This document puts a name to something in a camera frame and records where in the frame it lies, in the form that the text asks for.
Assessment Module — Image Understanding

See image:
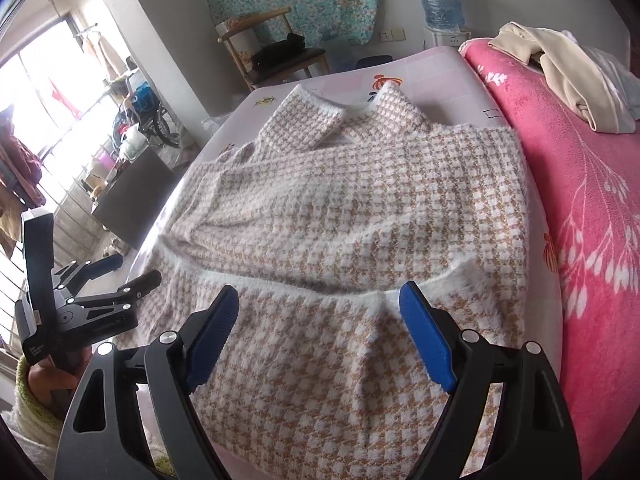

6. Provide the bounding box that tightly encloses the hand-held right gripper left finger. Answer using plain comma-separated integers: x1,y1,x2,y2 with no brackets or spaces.
52,284,240,480

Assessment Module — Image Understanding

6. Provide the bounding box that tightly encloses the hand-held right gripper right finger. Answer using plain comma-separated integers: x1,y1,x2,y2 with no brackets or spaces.
398,281,583,480

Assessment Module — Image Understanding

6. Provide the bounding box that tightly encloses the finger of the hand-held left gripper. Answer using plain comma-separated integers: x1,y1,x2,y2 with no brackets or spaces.
69,269,163,312
65,253,124,298

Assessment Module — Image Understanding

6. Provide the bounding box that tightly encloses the beige houndstooth coat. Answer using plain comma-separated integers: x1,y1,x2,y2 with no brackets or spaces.
115,82,531,476

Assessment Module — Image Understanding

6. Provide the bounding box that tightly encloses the person's left forearm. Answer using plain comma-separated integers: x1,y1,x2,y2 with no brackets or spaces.
9,355,81,453

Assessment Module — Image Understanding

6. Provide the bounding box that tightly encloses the person's left hand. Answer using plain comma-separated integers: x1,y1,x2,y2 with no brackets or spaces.
27,347,94,407

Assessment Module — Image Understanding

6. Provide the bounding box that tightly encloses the dark cabinet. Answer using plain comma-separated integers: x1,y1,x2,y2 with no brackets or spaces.
91,147,176,251

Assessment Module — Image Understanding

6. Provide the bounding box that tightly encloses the maroon hanging garment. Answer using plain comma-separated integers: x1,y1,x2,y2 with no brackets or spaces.
0,105,46,211

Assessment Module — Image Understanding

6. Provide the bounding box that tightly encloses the bicycle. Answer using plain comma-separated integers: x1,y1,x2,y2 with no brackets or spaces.
112,57,183,150

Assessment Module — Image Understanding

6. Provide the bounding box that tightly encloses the red hanging garment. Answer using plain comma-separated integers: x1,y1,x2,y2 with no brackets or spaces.
47,77,81,118

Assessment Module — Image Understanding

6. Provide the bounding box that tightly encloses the clear plastic bag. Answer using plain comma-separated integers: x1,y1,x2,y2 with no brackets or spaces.
200,110,236,136

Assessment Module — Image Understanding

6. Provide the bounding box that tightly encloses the pink floral blanket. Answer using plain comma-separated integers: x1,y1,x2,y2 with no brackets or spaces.
459,37,640,476

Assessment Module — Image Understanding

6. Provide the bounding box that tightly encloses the wooden chair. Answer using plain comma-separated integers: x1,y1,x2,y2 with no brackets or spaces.
216,6,331,92

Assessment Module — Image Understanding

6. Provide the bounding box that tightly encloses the black cloth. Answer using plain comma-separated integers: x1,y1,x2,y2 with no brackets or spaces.
250,33,307,72

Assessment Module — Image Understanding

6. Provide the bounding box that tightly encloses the white water dispenser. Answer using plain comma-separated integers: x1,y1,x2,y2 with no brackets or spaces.
425,25,473,51

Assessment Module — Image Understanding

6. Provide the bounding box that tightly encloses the beige garment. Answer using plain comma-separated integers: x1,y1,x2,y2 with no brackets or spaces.
487,21,636,133

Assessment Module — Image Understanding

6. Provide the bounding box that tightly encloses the pale blue garment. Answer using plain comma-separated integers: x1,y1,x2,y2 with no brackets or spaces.
560,30,640,133

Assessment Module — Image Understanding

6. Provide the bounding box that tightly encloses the blue water bottle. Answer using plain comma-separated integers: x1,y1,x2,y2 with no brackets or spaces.
415,0,468,31

